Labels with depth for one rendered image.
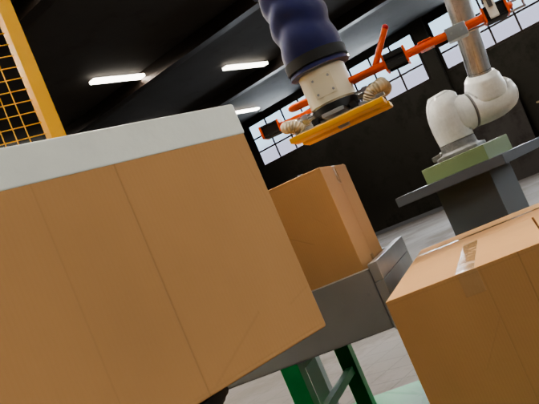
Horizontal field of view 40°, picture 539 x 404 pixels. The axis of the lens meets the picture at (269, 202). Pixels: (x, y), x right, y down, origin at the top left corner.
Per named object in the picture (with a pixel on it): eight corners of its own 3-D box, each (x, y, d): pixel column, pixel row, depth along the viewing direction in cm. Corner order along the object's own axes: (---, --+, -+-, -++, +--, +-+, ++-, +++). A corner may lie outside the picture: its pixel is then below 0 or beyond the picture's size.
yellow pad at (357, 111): (290, 144, 251) (285, 131, 251) (297, 144, 260) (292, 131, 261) (384, 101, 242) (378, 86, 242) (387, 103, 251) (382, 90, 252)
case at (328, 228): (211, 343, 258) (166, 236, 261) (249, 317, 296) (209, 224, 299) (368, 280, 240) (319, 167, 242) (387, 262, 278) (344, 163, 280)
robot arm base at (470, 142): (440, 162, 334) (435, 150, 334) (487, 142, 323) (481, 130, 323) (428, 167, 318) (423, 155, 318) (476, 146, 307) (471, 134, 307)
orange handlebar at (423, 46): (261, 127, 265) (257, 118, 265) (282, 130, 294) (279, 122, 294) (515, 6, 240) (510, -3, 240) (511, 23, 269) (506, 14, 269)
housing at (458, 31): (448, 42, 246) (443, 29, 246) (449, 45, 253) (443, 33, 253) (469, 32, 244) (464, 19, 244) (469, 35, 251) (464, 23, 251)
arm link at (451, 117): (435, 150, 327) (414, 104, 328) (472, 134, 328) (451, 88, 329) (445, 145, 311) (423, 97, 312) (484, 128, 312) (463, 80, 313)
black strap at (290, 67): (281, 77, 253) (277, 66, 254) (297, 83, 276) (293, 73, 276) (342, 47, 247) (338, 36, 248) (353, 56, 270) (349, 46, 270)
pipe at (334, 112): (288, 135, 253) (281, 119, 253) (304, 136, 277) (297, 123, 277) (380, 91, 244) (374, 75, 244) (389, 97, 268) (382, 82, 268)
